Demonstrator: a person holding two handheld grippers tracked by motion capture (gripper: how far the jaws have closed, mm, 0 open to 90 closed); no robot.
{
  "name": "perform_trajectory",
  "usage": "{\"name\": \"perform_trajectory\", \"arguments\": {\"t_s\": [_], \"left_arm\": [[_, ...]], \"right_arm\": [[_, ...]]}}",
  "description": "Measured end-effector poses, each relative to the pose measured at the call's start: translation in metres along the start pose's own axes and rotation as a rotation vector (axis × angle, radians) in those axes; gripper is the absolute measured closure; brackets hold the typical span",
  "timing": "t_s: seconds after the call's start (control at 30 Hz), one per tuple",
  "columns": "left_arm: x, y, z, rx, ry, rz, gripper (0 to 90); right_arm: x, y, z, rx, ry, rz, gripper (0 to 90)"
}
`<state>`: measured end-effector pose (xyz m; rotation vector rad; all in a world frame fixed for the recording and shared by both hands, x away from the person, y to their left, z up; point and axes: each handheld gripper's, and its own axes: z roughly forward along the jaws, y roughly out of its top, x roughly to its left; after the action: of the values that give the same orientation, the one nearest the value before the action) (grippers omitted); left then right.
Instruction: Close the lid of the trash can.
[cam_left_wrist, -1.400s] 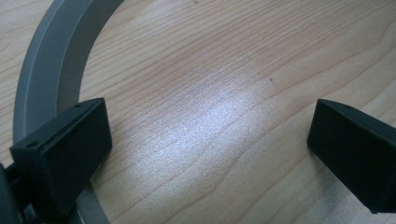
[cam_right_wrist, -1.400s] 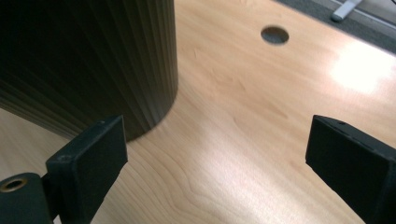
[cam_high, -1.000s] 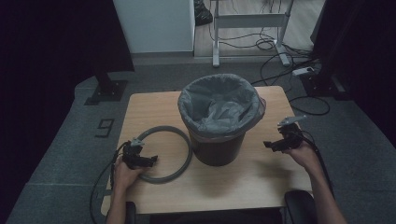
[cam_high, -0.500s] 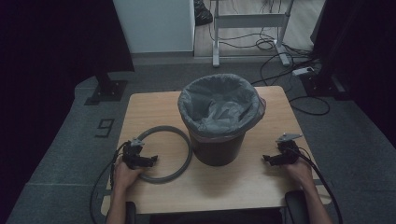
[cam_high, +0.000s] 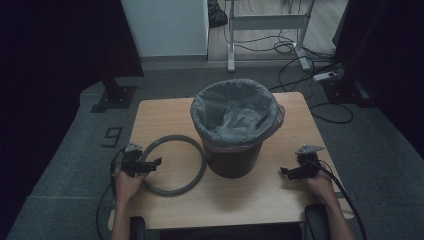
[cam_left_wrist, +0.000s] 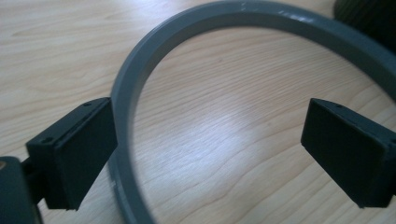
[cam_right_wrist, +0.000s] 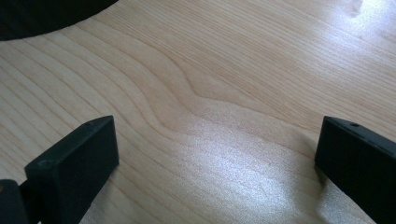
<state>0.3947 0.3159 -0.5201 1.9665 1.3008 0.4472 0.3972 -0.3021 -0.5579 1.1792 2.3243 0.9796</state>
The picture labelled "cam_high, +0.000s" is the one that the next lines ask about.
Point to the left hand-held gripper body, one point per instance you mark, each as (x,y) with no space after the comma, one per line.
(132,161)

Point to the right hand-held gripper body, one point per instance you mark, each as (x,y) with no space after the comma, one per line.
(308,165)

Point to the black trash bin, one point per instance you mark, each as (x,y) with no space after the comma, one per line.
(233,163)

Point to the grey garbage bag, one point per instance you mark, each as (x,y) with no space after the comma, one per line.
(233,116)

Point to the person's right hand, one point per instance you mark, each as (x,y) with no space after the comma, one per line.
(321,186)

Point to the person's left hand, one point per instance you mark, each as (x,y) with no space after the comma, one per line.
(128,188)

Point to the black chair armrest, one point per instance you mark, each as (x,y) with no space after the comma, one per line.
(315,223)
(140,230)

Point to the white power strip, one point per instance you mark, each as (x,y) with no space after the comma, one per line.
(324,76)

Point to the white cabinet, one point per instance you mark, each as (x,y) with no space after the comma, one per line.
(166,26)

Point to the black curtain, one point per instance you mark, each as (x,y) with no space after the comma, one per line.
(50,40)
(386,50)

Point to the black bag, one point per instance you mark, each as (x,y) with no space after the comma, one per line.
(216,15)

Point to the black stand base plate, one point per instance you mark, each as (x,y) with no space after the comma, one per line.
(350,93)
(115,96)

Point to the white metal desk frame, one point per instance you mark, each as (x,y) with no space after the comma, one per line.
(266,22)

